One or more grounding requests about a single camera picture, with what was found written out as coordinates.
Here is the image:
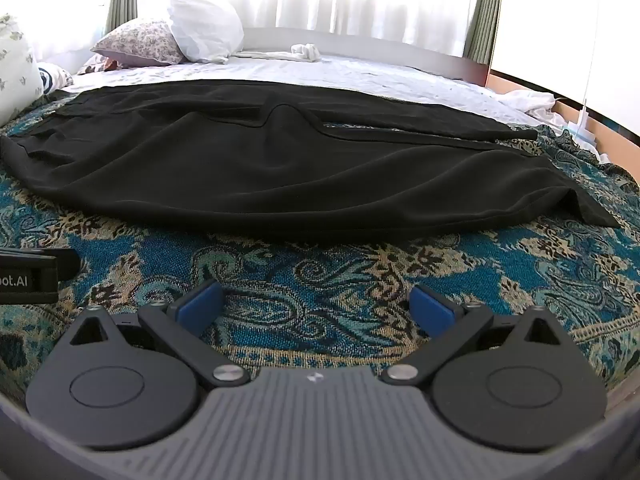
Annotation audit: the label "sheer white curtain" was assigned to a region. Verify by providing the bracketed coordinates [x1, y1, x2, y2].
[130, 0, 488, 58]

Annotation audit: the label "white pillow with green print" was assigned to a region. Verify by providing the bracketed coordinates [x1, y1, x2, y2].
[0, 12, 46, 128]

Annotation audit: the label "blue patterned blanket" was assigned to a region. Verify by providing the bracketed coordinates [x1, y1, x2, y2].
[0, 85, 640, 401]

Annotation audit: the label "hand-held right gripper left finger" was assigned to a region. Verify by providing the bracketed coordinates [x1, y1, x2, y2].
[52, 277, 251, 389]

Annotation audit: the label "white bedsheet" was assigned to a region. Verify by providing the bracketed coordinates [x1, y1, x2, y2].
[60, 51, 568, 128]

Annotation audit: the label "small blue and white cushion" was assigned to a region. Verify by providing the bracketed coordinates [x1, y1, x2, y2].
[36, 62, 75, 95]

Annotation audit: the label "plain white pillow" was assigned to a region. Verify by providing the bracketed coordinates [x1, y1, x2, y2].
[167, 0, 246, 65]

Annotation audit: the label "wooden bed frame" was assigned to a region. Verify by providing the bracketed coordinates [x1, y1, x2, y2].
[240, 26, 640, 176]

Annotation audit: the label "black pants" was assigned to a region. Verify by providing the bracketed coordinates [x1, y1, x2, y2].
[0, 79, 621, 243]

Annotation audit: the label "floral patterned pillow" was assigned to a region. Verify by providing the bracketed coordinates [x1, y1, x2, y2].
[90, 17, 188, 68]

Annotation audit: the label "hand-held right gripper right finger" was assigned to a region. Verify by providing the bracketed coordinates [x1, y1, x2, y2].
[382, 282, 577, 389]

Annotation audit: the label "small white crumpled cloth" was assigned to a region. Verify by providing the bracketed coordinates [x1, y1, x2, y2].
[290, 42, 323, 63]

